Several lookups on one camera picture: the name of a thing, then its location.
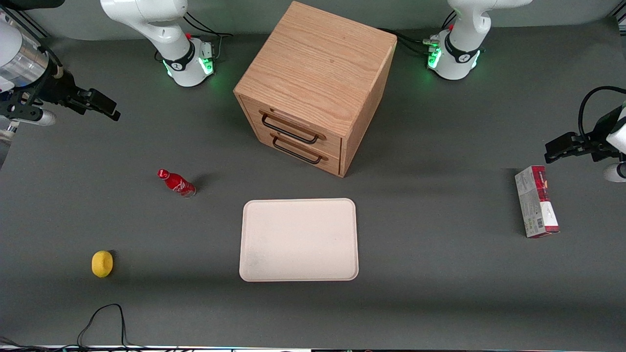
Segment wooden drawer with worn bottom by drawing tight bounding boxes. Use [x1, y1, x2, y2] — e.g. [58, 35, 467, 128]
[241, 96, 342, 158]

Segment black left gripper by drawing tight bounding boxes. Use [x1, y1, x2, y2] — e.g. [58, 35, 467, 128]
[544, 105, 625, 164]

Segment red cola bottle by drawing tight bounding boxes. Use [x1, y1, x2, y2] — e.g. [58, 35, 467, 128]
[157, 169, 197, 198]

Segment red and white carton box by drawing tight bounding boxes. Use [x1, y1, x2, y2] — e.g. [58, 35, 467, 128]
[514, 165, 560, 239]

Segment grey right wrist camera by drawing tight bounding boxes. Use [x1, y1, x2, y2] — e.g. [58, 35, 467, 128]
[20, 109, 57, 127]

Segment wooden drawer cabinet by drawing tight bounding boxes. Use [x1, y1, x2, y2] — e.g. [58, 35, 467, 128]
[233, 1, 398, 178]

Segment yellow lemon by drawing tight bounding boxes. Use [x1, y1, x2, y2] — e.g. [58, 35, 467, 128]
[91, 250, 114, 279]

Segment black wire drawer handle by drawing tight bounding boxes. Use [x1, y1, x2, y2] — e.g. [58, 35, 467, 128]
[272, 135, 324, 165]
[261, 113, 320, 145]

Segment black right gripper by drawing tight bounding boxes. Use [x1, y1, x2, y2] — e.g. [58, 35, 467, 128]
[43, 72, 121, 122]

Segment wooden drawer front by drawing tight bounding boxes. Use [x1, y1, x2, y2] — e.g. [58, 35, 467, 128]
[254, 128, 341, 176]

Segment black cable on table edge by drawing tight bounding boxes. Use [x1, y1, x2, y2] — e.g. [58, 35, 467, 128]
[0, 303, 179, 351]

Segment beige plastic tray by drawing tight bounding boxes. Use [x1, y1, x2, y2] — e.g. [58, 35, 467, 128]
[239, 198, 359, 283]

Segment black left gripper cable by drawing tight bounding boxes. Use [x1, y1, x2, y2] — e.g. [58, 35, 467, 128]
[578, 86, 626, 142]

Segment black left arm base cables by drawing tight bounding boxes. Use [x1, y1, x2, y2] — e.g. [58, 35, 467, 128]
[378, 9, 458, 55]

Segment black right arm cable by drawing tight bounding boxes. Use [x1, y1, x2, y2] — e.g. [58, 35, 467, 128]
[38, 44, 65, 81]

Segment black arm base cables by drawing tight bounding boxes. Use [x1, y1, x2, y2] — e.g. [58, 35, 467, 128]
[378, 9, 458, 55]
[154, 12, 234, 63]

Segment black right arm base cables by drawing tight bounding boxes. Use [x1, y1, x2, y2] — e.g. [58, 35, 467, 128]
[154, 12, 234, 63]

